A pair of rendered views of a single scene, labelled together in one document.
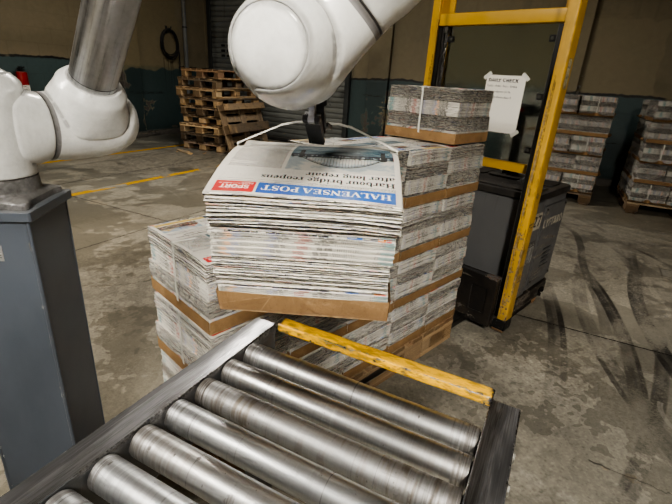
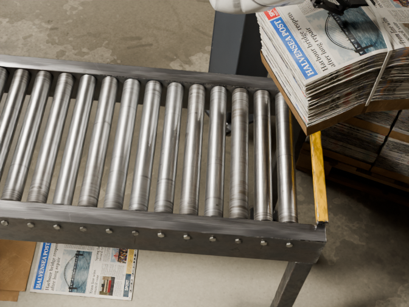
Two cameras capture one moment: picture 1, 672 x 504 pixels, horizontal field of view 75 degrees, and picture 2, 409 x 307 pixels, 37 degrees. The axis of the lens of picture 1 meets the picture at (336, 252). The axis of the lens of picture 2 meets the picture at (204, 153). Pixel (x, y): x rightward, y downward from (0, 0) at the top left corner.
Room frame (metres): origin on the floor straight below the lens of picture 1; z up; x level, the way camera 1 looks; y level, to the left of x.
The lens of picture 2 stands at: (-0.07, -0.83, 2.13)
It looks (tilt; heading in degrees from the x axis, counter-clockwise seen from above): 54 degrees down; 61
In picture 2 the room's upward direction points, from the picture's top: 7 degrees clockwise
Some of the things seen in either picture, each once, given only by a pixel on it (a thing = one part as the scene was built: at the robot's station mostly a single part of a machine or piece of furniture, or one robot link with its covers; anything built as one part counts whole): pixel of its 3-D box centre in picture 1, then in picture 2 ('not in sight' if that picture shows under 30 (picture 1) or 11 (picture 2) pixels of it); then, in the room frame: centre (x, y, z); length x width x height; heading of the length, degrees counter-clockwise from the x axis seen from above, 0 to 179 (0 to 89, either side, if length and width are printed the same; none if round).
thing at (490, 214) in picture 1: (488, 236); not in sight; (2.69, -0.98, 0.40); 0.69 x 0.55 x 0.80; 46
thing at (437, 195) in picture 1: (391, 188); not in sight; (1.90, -0.23, 0.86); 0.38 x 0.29 x 0.04; 46
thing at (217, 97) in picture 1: (222, 109); not in sight; (8.07, 2.18, 0.65); 1.33 x 0.94 x 1.30; 158
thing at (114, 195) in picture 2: not in sight; (123, 143); (0.22, 0.16, 0.77); 0.47 x 0.05 x 0.05; 64
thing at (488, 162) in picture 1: (478, 160); not in sight; (2.46, -0.76, 0.92); 0.57 x 0.01 x 0.05; 46
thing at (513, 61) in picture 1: (488, 92); not in sight; (2.44, -0.74, 1.27); 0.57 x 0.01 x 0.65; 46
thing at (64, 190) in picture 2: not in sight; (75, 139); (0.11, 0.21, 0.77); 0.47 x 0.05 x 0.05; 64
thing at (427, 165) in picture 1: (393, 169); not in sight; (1.90, -0.22, 0.95); 0.38 x 0.29 x 0.23; 46
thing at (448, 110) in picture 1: (422, 222); not in sight; (2.11, -0.43, 0.65); 0.39 x 0.30 x 1.29; 46
